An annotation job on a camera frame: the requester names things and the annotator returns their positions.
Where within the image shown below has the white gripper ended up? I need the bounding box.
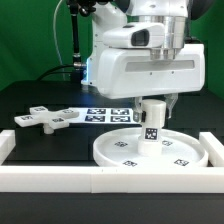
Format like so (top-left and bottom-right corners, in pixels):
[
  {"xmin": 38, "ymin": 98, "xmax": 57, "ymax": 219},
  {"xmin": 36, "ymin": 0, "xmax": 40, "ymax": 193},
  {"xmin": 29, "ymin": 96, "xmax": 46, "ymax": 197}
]
[{"xmin": 97, "ymin": 44, "xmax": 205, "ymax": 123}]

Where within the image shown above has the white round table top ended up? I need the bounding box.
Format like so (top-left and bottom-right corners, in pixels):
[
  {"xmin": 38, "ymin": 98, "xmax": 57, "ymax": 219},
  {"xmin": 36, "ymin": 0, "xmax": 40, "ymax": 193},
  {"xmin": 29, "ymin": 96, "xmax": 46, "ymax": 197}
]
[{"xmin": 93, "ymin": 127, "xmax": 208, "ymax": 169}]

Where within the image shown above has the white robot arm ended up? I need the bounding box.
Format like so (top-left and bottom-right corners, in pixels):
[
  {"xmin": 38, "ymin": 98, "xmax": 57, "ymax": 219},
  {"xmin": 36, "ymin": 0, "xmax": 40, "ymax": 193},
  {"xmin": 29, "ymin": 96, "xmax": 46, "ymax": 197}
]
[{"xmin": 83, "ymin": 0, "xmax": 215, "ymax": 121}]

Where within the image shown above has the white marker sheet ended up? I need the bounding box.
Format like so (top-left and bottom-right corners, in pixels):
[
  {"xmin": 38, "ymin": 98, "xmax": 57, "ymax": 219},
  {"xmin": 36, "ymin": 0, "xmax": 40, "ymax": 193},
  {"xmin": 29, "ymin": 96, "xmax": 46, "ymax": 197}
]
[{"xmin": 69, "ymin": 108, "xmax": 135, "ymax": 124}]

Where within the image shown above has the white right fence bar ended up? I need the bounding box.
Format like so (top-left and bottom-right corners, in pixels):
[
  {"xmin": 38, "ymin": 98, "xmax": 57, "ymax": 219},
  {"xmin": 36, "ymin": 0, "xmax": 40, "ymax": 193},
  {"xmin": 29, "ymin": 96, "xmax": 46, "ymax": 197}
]
[{"xmin": 199, "ymin": 132, "xmax": 224, "ymax": 167}]

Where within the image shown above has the white fence bar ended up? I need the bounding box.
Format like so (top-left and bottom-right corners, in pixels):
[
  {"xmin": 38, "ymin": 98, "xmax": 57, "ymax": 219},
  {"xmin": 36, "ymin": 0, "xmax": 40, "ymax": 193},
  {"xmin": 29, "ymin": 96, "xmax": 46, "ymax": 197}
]
[
  {"xmin": 199, "ymin": 132, "xmax": 224, "ymax": 167},
  {"xmin": 0, "ymin": 130, "xmax": 16, "ymax": 166},
  {"xmin": 0, "ymin": 166, "xmax": 224, "ymax": 193}
]

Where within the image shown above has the white cross-shaped table base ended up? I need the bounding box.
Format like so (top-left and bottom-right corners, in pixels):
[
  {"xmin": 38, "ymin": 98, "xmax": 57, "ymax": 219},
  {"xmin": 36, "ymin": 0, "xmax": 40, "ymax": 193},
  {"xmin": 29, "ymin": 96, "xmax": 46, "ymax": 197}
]
[{"xmin": 14, "ymin": 106, "xmax": 79, "ymax": 134}]

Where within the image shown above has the white left fence bar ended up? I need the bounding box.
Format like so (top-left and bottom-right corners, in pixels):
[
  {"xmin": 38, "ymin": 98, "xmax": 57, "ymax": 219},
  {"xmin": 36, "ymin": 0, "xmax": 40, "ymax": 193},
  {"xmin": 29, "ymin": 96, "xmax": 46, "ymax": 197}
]
[{"xmin": 0, "ymin": 130, "xmax": 16, "ymax": 166}]

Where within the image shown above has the white front fence bar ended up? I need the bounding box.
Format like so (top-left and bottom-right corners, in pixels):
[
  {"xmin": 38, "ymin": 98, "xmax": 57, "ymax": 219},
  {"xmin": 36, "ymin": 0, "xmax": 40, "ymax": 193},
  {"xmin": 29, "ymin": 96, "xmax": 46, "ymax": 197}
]
[{"xmin": 0, "ymin": 166, "xmax": 224, "ymax": 193}]

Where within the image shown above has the black cable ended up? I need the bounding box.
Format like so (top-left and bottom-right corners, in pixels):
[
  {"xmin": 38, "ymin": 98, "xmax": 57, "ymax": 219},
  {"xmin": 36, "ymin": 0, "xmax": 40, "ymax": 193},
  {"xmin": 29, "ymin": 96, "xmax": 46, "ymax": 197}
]
[{"xmin": 35, "ymin": 64, "xmax": 84, "ymax": 82}]

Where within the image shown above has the black camera pole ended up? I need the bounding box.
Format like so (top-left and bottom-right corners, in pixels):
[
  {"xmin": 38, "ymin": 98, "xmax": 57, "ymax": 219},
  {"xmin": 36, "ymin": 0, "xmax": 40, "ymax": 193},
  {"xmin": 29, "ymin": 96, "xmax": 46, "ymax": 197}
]
[{"xmin": 66, "ymin": 0, "xmax": 96, "ymax": 68}]

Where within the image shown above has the grey cable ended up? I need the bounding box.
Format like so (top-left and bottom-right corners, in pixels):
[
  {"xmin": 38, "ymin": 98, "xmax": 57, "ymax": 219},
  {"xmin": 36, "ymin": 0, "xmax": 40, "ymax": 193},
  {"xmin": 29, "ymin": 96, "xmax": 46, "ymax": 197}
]
[{"xmin": 52, "ymin": 0, "xmax": 68, "ymax": 81}]

